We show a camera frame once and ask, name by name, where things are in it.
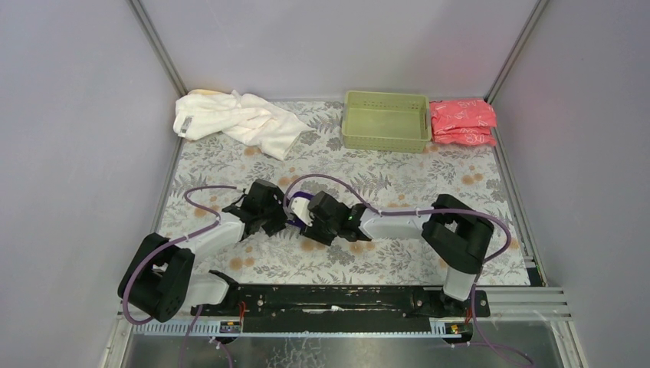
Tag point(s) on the purple microfibre towel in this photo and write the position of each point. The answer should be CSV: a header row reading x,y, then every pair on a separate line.
x,y
290,217

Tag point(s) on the white crumpled towel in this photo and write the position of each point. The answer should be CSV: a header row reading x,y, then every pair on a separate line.
x,y
246,118

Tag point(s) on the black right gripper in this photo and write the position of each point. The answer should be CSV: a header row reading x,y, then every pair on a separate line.
x,y
313,223

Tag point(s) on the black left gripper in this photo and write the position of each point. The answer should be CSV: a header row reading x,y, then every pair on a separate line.
x,y
274,218

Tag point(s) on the pink patterned plastic package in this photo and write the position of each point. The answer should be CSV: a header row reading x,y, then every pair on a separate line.
x,y
466,122

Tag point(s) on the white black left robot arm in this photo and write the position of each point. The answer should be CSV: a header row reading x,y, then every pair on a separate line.
x,y
159,281

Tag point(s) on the green perforated plastic basket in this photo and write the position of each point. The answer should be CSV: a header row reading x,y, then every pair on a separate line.
x,y
386,121

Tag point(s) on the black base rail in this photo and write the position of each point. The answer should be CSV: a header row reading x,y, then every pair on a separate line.
x,y
349,309

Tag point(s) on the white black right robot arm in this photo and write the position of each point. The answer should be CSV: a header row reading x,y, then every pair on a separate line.
x,y
457,234

